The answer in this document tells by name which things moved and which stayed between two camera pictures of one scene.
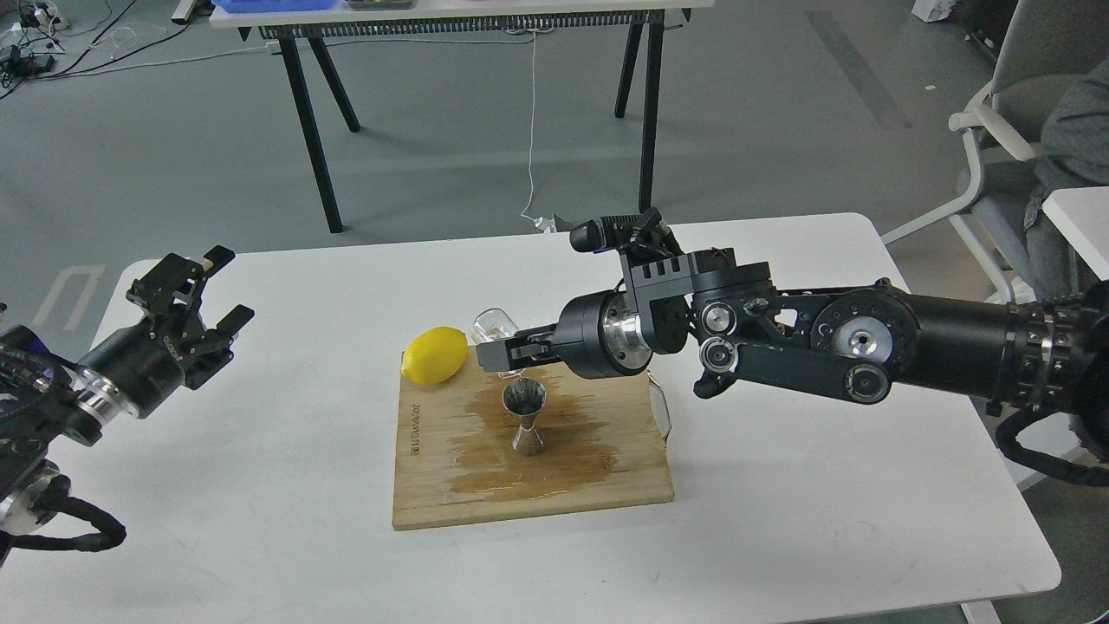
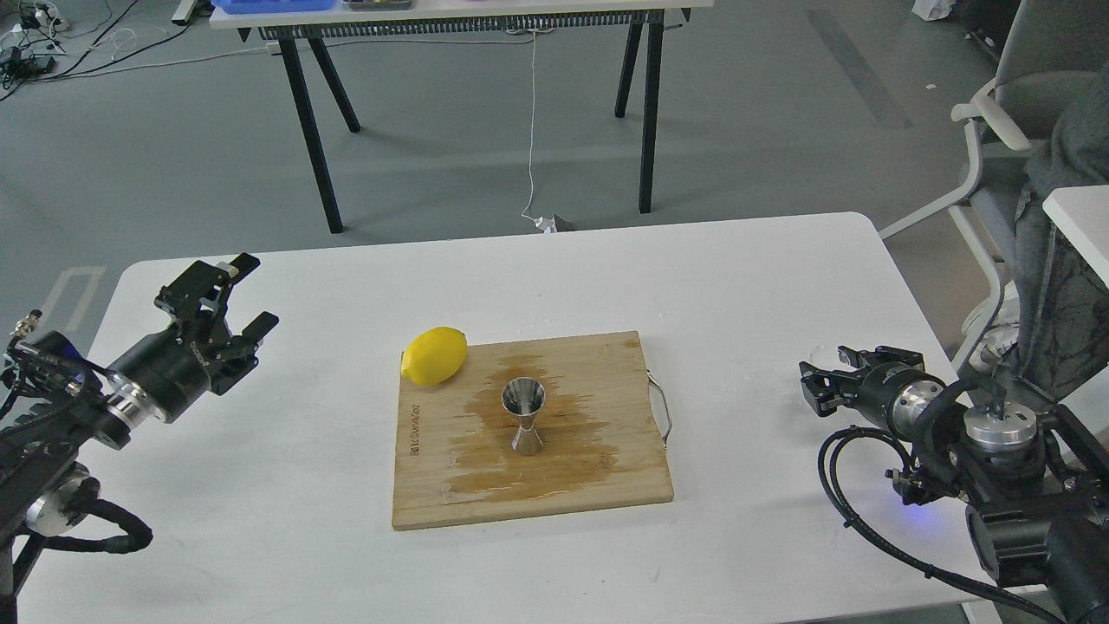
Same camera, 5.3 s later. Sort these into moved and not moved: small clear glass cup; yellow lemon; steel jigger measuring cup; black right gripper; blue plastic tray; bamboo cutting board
Moved: black right gripper; small clear glass cup
Not moved: blue plastic tray; yellow lemon; bamboo cutting board; steel jigger measuring cup
